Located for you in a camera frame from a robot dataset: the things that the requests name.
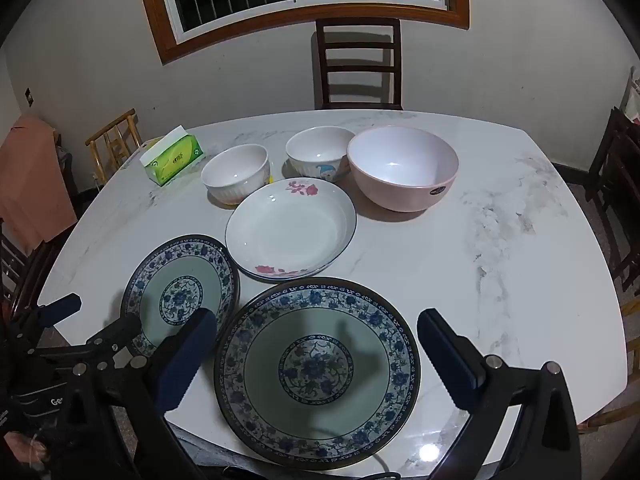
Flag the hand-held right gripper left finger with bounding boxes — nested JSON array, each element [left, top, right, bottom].
[[65, 308, 218, 480]]

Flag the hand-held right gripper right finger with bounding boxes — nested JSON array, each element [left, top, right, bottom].
[[416, 308, 583, 480]]

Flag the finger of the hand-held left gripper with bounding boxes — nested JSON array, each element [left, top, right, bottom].
[[85, 312, 143, 361], [35, 293, 82, 333]]

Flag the small blue patterned plate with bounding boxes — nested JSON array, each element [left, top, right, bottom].
[[120, 233, 241, 358]]

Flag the large blue patterned plate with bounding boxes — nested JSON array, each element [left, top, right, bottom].
[[213, 276, 422, 471]]

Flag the white pink-flower plate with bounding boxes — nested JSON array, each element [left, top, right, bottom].
[[224, 177, 358, 281]]

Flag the white ribbed bowl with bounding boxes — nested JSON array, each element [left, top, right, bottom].
[[201, 143, 272, 206]]

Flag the large pink bowl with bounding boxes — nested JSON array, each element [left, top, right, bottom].
[[346, 125, 460, 213]]

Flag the white cartoon print bowl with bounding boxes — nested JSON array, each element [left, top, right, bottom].
[[285, 126, 357, 183]]

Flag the person's left hand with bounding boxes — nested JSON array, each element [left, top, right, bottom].
[[0, 432, 49, 476]]

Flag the light bamboo chair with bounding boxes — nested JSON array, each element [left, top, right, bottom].
[[85, 108, 143, 186]]

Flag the green tissue box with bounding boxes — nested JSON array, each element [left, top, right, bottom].
[[140, 127, 206, 187]]

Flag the dark wooden ladder-back chair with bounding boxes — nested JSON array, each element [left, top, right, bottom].
[[314, 17, 404, 111]]

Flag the black cable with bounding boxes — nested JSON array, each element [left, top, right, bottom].
[[350, 450, 403, 480]]

